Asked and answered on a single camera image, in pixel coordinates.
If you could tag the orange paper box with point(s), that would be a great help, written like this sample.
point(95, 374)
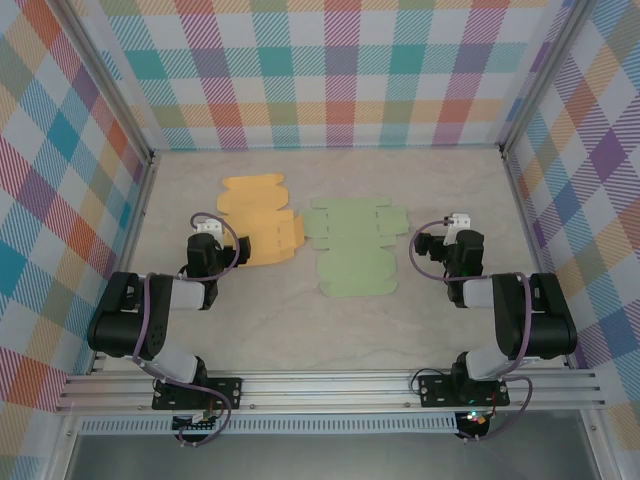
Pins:
point(255, 200)

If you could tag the green paper box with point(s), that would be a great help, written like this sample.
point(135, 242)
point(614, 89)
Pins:
point(350, 265)

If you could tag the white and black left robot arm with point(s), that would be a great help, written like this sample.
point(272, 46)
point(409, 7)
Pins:
point(125, 325)

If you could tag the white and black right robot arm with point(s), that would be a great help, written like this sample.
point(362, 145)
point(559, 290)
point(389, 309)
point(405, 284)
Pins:
point(545, 325)

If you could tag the small circuit board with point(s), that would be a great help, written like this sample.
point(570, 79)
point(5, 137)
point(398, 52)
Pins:
point(197, 422)
point(475, 419)

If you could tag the grey metal panel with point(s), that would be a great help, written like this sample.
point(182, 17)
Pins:
point(325, 460)

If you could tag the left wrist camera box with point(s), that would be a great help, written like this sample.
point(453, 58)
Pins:
point(209, 226)

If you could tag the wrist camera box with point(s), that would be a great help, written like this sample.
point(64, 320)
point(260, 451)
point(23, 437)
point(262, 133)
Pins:
point(460, 220)
point(209, 226)

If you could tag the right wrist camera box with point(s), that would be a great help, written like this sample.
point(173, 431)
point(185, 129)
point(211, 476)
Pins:
point(460, 220)

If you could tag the aluminium side rail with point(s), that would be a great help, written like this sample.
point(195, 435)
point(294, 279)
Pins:
point(525, 225)
point(131, 240)

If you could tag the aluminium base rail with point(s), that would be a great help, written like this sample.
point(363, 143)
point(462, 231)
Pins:
point(325, 387)

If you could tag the aluminium corner post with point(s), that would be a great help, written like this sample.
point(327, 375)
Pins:
point(107, 80)
point(542, 75)

